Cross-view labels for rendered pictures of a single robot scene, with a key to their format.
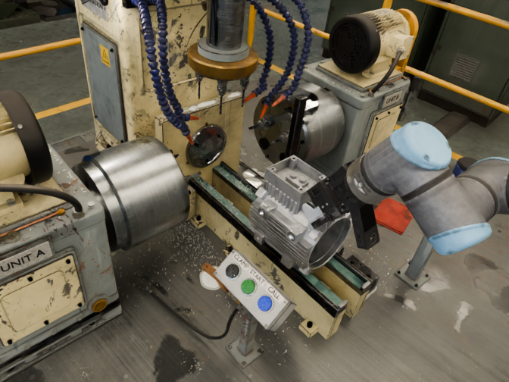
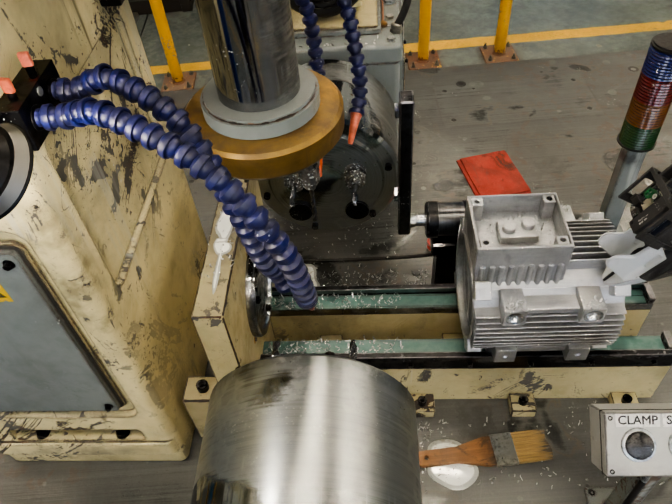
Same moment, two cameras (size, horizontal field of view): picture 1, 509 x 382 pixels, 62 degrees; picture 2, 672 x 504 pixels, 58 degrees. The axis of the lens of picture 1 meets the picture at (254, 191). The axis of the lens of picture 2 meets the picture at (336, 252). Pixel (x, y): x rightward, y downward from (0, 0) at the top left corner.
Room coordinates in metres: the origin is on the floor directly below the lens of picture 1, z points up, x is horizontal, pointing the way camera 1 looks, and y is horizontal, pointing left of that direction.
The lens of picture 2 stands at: (0.55, 0.43, 1.72)
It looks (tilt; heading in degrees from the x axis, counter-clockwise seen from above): 47 degrees down; 322
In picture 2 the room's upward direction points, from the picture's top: 6 degrees counter-clockwise
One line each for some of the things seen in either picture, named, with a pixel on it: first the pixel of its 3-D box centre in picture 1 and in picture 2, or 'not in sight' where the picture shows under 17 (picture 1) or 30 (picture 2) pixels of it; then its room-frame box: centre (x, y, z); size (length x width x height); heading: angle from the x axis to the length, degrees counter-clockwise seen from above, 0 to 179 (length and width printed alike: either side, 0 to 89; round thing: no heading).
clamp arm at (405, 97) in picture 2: (294, 137); (405, 169); (1.03, -0.09, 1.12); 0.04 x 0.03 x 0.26; 46
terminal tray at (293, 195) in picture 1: (295, 184); (514, 238); (0.84, -0.10, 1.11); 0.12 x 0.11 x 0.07; 47
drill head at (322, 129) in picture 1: (304, 123); (328, 136); (1.26, -0.13, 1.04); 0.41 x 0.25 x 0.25; 136
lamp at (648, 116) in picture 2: not in sight; (648, 108); (0.87, -0.50, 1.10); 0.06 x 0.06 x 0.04
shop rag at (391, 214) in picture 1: (393, 214); (492, 175); (1.13, -0.49, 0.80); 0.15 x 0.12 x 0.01; 150
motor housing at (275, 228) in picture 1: (300, 220); (532, 282); (0.81, -0.13, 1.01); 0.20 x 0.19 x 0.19; 47
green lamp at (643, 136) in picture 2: not in sight; (640, 130); (0.87, -0.50, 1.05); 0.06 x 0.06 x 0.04
